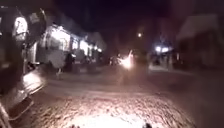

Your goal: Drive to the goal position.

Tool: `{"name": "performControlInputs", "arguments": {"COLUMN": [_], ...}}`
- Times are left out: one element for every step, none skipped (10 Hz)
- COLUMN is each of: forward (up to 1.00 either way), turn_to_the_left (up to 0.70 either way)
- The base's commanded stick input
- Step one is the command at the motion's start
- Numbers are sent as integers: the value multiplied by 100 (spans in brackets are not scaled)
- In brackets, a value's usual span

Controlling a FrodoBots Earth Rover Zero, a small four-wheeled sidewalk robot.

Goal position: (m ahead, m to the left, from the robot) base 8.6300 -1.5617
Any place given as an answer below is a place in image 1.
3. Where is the row of lit buildings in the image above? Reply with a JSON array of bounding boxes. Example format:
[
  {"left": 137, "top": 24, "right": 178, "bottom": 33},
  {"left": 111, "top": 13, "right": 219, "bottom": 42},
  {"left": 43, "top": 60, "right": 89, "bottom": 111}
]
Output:
[{"left": 0, "top": 6, "right": 108, "bottom": 73}]

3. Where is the street lamp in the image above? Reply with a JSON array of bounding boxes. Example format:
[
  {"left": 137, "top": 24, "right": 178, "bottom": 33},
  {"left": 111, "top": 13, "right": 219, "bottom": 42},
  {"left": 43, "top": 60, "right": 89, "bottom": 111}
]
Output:
[{"left": 136, "top": 31, "right": 144, "bottom": 39}]

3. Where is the vehicle with bright headlight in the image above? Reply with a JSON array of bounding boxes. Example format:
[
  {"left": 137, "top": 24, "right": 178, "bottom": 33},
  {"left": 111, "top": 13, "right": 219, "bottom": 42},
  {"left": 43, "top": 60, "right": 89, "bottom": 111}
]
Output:
[{"left": 117, "top": 49, "right": 150, "bottom": 73}]

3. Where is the dark building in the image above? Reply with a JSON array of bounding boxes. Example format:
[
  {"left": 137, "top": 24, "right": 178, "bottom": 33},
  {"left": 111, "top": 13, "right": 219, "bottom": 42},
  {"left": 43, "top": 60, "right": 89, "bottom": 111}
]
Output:
[{"left": 172, "top": 13, "right": 224, "bottom": 71}]

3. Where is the dark asphalt road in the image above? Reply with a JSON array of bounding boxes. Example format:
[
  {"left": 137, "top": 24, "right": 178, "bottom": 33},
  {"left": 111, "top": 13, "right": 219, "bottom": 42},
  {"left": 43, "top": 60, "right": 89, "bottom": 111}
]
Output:
[{"left": 9, "top": 63, "right": 224, "bottom": 128}]

